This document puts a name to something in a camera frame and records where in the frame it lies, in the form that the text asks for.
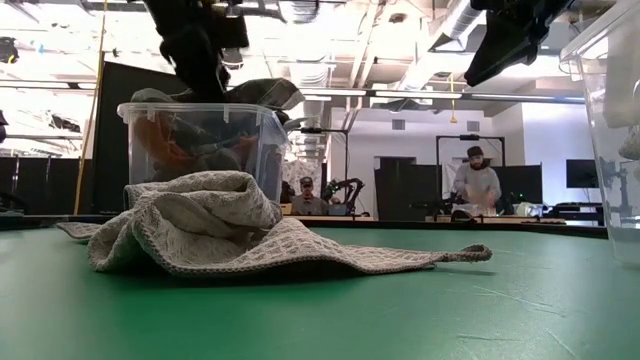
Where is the wooden background table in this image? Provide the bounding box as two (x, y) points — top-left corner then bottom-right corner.
(280, 201), (376, 222)
(424, 213), (566, 225)

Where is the charcoal grey towel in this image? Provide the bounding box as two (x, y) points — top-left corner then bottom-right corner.
(167, 117), (244, 174)

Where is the clear plastic bin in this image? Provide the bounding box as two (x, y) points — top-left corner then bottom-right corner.
(115, 101), (292, 207)
(558, 0), (640, 270)

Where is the orange towel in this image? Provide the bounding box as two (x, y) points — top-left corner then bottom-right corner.
(132, 115), (176, 174)
(230, 133), (260, 164)

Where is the black wall monitor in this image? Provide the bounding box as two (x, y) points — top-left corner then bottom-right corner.
(565, 158), (600, 190)

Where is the silver ceiling duct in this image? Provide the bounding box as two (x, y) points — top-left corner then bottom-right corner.
(427, 0), (489, 54)

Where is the white background cloth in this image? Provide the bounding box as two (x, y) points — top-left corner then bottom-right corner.
(451, 202), (497, 218)

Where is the black background frame stand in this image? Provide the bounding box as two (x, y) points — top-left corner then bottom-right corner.
(297, 126), (351, 211)
(435, 133), (506, 201)

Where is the yellow hanging cord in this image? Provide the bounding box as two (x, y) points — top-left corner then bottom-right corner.
(448, 72), (459, 125)

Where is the black partition panel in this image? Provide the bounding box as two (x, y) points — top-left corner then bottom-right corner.
(92, 60), (189, 216)

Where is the standing person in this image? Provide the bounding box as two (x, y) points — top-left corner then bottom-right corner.
(451, 145), (503, 217)

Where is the seated person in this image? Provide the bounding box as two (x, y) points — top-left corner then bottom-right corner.
(290, 175), (330, 217)

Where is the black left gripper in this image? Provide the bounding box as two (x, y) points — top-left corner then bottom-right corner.
(143, 0), (250, 104)

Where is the long ceiling light strip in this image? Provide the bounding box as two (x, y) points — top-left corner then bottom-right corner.
(299, 88), (586, 101)

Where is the green table mat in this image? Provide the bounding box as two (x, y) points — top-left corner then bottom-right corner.
(0, 225), (640, 360)

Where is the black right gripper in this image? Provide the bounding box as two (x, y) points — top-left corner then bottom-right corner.
(463, 0), (576, 88)

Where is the black low divider wall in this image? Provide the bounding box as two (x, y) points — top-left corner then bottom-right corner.
(0, 156), (96, 216)

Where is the light grey waffle towel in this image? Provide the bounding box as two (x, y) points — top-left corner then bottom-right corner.
(54, 169), (494, 279)

